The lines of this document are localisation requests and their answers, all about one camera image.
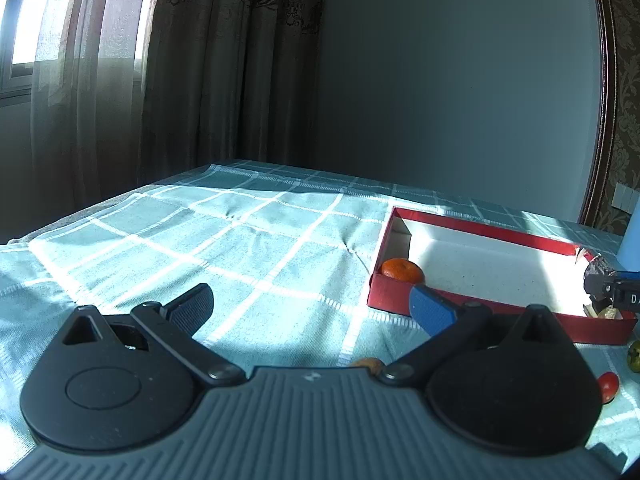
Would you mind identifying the light blue container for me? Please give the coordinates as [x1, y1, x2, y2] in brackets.
[618, 210, 640, 272]

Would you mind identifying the brown patterned curtain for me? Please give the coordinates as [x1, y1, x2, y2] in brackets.
[136, 0, 327, 182]

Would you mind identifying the red shallow cardboard box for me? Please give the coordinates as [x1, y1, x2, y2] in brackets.
[367, 206, 639, 346]

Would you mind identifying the red cherry tomato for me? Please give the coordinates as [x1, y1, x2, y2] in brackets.
[597, 372, 621, 405]

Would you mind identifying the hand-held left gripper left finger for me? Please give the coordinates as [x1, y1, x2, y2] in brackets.
[62, 283, 246, 387]

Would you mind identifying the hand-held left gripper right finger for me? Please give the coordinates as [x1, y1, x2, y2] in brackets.
[379, 284, 569, 387]

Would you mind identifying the sheer white curtain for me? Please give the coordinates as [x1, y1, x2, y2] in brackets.
[27, 0, 168, 213]

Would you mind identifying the window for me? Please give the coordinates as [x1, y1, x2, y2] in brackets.
[0, 0, 43, 107]

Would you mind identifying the orange tangerine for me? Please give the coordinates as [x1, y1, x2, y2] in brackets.
[381, 258, 426, 286]
[349, 357, 385, 375]

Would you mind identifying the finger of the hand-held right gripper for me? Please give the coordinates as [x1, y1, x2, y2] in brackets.
[583, 255, 619, 312]

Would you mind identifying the dark wooden wall frame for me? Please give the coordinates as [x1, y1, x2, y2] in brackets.
[577, 0, 640, 236]

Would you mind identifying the green checked tablecloth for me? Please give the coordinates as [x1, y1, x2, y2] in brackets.
[0, 159, 640, 480]

